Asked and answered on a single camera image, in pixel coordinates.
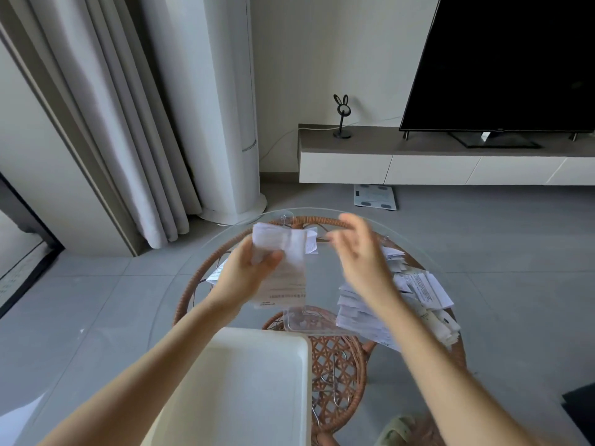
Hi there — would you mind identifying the black rabbit-ear ornament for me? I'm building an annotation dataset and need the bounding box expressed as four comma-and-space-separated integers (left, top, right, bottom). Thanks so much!
332, 94, 353, 140

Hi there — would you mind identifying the green slipper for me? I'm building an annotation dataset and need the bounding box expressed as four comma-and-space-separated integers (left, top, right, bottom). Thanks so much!
374, 415, 419, 446

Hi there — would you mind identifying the black television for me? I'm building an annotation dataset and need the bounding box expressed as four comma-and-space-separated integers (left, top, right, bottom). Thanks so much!
399, 0, 595, 142

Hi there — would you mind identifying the white curtain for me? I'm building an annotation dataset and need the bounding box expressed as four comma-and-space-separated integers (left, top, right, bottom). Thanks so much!
0, 0, 203, 249

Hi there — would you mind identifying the white cabinet with grey top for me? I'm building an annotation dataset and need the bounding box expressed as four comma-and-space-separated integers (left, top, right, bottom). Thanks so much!
297, 124, 595, 186

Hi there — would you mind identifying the dark floor mat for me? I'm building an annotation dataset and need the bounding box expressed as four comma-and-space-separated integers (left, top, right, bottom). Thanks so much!
561, 383, 595, 444

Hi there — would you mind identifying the round rattan table base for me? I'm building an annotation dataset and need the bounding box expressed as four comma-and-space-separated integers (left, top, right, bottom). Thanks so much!
173, 215, 467, 446

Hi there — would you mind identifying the grey bathroom scale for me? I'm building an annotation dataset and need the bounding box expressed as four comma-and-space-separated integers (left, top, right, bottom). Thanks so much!
353, 183, 398, 212

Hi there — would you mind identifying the person's left forearm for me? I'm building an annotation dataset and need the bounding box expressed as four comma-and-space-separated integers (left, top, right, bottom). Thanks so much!
39, 295, 243, 446

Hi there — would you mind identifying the white plastic tray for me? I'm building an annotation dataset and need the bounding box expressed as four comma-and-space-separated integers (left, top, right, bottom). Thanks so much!
141, 327, 312, 446

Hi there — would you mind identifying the small flat white receipt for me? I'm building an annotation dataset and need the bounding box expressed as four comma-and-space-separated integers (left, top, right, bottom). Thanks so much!
206, 259, 229, 285

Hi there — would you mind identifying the clear plastic container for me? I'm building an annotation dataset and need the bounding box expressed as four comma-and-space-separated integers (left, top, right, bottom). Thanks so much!
284, 305, 355, 337

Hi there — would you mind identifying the person's right forearm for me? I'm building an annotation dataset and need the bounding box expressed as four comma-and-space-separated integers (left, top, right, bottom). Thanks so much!
366, 292, 542, 446

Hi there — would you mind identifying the white tower air conditioner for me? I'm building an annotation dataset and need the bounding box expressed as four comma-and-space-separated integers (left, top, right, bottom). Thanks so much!
139, 0, 268, 226

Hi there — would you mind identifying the pile of white receipts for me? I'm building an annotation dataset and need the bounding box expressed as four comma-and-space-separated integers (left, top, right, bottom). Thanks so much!
336, 246, 462, 352

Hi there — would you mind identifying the person's right hand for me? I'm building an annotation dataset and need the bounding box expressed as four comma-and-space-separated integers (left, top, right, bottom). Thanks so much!
324, 212, 404, 313

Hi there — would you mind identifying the person's left hand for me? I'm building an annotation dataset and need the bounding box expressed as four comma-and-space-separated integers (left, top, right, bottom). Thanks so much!
206, 236, 284, 317

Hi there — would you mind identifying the long white paper receipt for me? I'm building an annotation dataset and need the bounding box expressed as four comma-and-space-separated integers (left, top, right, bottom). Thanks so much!
250, 222, 320, 310

